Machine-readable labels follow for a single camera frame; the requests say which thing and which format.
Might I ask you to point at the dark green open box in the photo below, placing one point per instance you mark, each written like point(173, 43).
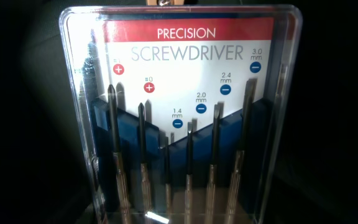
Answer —
point(43, 176)

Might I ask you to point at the precision screwdriver set case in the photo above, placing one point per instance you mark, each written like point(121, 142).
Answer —
point(180, 108)

